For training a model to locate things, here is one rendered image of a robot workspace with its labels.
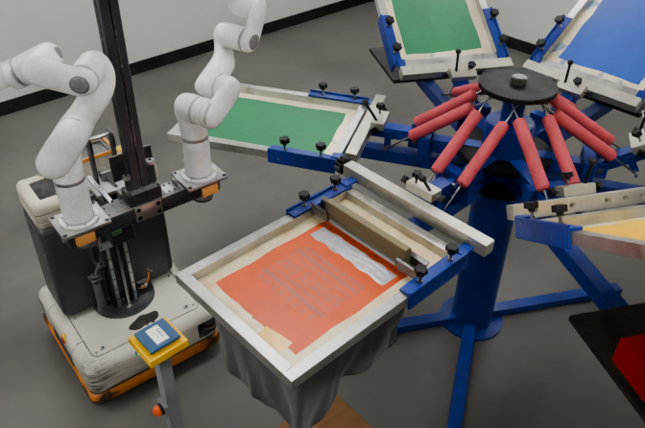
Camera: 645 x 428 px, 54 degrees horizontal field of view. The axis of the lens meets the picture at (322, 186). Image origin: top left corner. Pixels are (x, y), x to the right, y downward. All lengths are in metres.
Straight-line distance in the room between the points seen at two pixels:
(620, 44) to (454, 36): 0.79
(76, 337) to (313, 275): 1.28
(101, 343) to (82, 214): 0.96
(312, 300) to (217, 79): 0.79
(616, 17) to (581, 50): 0.25
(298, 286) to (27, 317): 1.87
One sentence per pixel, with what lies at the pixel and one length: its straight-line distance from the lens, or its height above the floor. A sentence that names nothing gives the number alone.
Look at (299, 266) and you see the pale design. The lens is 2.19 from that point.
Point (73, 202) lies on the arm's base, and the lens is 2.13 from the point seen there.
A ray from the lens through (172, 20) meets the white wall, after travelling 6.06.
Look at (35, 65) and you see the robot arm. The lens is 1.86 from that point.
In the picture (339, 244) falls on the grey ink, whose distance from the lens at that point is 2.28.
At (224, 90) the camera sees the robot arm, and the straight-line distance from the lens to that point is 2.15.
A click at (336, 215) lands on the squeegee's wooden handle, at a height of 1.02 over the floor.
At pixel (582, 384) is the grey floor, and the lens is 3.32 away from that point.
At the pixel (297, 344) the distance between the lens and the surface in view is 1.95.
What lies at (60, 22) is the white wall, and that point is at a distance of 5.59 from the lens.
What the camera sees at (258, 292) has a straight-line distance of 2.11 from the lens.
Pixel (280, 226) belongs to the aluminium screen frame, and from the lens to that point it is 2.31.
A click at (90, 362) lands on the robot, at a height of 0.28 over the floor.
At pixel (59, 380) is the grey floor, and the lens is 3.30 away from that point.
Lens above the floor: 2.41
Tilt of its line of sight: 34 degrees down
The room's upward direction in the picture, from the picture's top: 1 degrees clockwise
